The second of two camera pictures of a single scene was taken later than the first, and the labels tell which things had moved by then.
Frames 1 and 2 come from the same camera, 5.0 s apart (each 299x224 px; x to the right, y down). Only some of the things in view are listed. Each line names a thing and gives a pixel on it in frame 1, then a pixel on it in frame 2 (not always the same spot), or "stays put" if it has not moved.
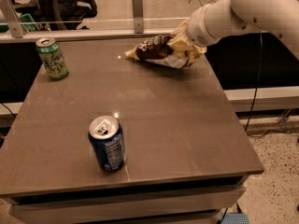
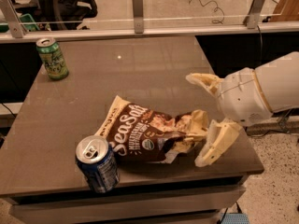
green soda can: [52, 58] stays put
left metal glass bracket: [10, 15] stays put
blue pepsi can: [107, 137] → [95, 158]
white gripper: [197, 31] → [241, 96]
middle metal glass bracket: [137, 10] stays put
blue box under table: [235, 218] stays put
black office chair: [65, 7] stays put
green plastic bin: [28, 22] stays put
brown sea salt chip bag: [174, 49] → [138, 132]
